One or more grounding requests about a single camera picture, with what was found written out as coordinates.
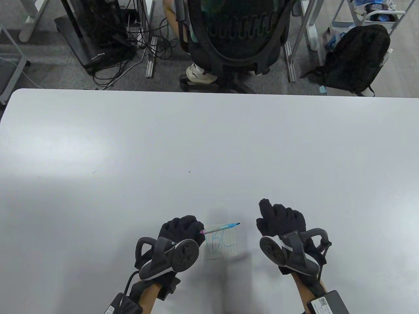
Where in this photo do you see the white desk leg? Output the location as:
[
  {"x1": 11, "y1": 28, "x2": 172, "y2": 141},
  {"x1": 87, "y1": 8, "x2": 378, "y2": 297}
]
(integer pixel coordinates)
[{"x1": 19, "y1": 0, "x2": 49, "y2": 43}]

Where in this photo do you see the white desk frame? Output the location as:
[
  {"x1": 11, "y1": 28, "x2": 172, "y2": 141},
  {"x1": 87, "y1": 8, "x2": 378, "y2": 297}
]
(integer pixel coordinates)
[{"x1": 291, "y1": 0, "x2": 324, "y2": 66}]

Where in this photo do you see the person's left hand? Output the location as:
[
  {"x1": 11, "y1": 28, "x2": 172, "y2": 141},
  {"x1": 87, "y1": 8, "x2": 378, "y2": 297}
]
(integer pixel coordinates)
[{"x1": 134, "y1": 215, "x2": 206, "y2": 300}]

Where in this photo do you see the blue pink permanent marker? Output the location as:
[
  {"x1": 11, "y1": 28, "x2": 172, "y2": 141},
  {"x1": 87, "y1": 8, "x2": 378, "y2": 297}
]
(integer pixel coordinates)
[{"x1": 200, "y1": 222, "x2": 241, "y2": 235}]

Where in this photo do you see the black cable bundle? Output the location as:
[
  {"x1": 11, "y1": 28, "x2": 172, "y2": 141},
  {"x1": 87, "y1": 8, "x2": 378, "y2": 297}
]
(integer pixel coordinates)
[{"x1": 92, "y1": 0, "x2": 184, "y2": 90}]

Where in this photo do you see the grey right hand tracker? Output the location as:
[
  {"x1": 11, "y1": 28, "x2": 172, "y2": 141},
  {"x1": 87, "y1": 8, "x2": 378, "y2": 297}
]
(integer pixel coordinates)
[{"x1": 260, "y1": 228, "x2": 332, "y2": 276}]

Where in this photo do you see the grey hand tracker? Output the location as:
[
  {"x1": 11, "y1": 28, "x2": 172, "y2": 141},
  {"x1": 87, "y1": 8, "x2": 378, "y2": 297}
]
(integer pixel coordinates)
[
  {"x1": 135, "y1": 237, "x2": 200, "y2": 280},
  {"x1": 260, "y1": 228, "x2": 332, "y2": 276}
]

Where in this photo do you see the person's left forearm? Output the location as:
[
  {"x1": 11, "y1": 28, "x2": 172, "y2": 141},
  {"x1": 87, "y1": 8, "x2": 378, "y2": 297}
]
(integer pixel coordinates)
[{"x1": 129, "y1": 280, "x2": 164, "y2": 314}]

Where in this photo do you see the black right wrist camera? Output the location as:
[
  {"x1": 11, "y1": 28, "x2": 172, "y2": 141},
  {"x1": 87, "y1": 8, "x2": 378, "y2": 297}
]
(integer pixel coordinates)
[{"x1": 306, "y1": 289, "x2": 351, "y2": 314}]

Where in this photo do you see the grey left hand tracker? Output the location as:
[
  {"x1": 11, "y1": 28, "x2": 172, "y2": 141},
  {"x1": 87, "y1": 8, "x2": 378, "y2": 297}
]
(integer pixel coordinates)
[{"x1": 135, "y1": 237, "x2": 200, "y2": 280}]

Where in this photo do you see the black backpack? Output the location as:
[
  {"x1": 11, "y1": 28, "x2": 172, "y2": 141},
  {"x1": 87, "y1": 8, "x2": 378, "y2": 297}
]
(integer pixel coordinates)
[{"x1": 300, "y1": 25, "x2": 392, "y2": 97}]

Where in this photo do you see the white cart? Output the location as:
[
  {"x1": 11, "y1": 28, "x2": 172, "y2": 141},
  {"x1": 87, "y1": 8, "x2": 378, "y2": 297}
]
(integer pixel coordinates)
[{"x1": 327, "y1": 0, "x2": 406, "y2": 36}]

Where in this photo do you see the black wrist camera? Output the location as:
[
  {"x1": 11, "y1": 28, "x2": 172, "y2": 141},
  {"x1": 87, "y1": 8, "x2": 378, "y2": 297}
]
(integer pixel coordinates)
[
  {"x1": 105, "y1": 293, "x2": 143, "y2": 314},
  {"x1": 306, "y1": 289, "x2": 351, "y2": 314}
]

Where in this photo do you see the white lined letter paper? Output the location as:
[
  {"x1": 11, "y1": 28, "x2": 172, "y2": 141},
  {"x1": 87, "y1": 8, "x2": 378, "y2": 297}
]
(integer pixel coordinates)
[{"x1": 203, "y1": 224, "x2": 239, "y2": 260}]

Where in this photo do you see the black mesh office chair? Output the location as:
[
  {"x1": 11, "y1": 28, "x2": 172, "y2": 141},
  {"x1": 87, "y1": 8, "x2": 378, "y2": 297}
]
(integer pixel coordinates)
[{"x1": 175, "y1": 0, "x2": 301, "y2": 94}]

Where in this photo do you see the aluminium rail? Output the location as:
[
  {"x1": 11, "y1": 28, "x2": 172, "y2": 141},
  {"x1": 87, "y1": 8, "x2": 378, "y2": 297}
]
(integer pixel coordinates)
[
  {"x1": 146, "y1": 36, "x2": 158, "y2": 79},
  {"x1": 284, "y1": 41, "x2": 297, "y2": 83}
]

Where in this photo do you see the person's right hand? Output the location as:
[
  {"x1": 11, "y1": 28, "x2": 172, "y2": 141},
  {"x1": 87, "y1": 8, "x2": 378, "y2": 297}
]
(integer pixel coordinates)
[{"x1": 256, "y1": 199, "x2": 331, "y2": 285}]

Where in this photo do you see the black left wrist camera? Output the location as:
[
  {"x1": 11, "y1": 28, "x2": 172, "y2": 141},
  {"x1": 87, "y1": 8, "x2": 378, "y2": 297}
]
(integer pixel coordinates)
[{"x1": 105, "y1": 293, "x2": 143, "y2": 314}]

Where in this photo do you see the person's right forearm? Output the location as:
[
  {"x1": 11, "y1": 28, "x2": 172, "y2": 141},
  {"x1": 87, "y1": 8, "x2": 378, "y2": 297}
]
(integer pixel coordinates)
[{"x1": 290, "y1": 271, "x2": 328, "y2": 311}]

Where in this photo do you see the grey desk frame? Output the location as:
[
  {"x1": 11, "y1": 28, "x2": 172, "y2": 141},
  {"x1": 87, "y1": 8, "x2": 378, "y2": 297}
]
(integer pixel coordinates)
[{"x1": 0, "y1": 23, "x2": 31, "y2": 105}]

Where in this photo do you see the black equipment stand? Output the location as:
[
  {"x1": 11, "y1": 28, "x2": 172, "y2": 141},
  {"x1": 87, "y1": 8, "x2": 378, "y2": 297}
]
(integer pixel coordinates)
[{"x1": 54, "y1": 0, "x2": 138, "y2": 76}]

